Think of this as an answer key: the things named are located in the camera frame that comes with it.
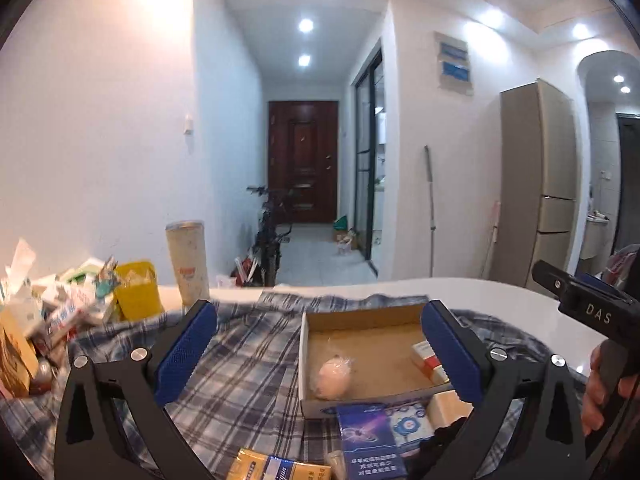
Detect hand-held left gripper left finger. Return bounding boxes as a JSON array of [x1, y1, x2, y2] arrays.
[[54, 300, 218, 480]]

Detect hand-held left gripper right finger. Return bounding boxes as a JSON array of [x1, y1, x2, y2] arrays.
[[420, 300, 587, 480]]

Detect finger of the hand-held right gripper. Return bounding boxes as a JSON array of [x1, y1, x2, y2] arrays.
[[531, 260, 568, 297]]

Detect beige rectangular box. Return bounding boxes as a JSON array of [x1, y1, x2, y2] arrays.
[[427, 391, 473, 426]]

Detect shallow cardboard box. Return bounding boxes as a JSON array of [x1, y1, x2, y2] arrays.
[[298, 302, 457, 418]]

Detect blue and white packet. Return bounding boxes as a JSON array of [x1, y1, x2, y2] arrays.
[[384, 404, 435, 445]]

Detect black fabric item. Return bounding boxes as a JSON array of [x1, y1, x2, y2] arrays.
[[407, 417, 476, 480]]

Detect yellow cigarette pack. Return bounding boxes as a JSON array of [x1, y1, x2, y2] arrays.
[[226, 447, 333, 480]]

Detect white plastic sachet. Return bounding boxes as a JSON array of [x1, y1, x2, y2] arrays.
[[324, 451, 347, 480]]

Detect person's right hand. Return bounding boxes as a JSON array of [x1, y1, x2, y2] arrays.
[[581, 344, 638, 437]]

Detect red and white box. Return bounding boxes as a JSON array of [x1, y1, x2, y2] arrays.
[[410, 340, 449, 386]]

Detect red patterned plastic bag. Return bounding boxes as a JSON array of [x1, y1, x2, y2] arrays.
[[602, 246, 640, 283]]

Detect white washbasin cabinet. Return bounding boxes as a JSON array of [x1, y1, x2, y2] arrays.
[[581, 212, 612, 261]]

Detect blue plaid shirt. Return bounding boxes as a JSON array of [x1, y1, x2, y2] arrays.
[[0, 290, 586, 480]]

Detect yellow box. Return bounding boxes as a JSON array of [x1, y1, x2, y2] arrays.
[[114, 260, 166, 322]]

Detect beige refrigerator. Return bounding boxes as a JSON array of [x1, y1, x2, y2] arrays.
[[490, 79, 576, 291]]

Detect tall beige paper cup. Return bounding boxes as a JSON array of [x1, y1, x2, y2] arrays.
[[165, 220, 211, 306]]

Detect red and white bag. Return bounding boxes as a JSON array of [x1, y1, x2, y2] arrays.
[[232, 257, 261, 288]]

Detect plastic-wrapped round bun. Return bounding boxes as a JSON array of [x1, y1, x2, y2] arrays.
[[312, 345, 356, 402]]

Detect dark blue cigarette pack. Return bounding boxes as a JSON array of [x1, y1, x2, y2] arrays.
[[336, 404, 407, 480]]

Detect pile of assorted packets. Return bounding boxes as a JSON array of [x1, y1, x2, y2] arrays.
[[0, 237, 121, 361]]

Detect black bicycle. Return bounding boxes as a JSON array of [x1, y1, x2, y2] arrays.
[[246, 186, 296, 288]]

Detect cardboard boxes on floor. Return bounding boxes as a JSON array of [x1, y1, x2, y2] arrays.
[[334, 229, 361, 256]]

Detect brown paper carton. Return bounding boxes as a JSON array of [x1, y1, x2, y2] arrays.
[[0, 305, 40, 400]]

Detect black-framed glass sliding door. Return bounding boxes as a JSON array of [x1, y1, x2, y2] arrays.
[[354, 50, 386, 261]]

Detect dark red entrance door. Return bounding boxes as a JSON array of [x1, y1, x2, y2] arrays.
[[267, 101, 340, 225]]

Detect wall electrical panel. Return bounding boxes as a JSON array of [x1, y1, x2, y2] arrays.
[[434, 31, 475, 96]]

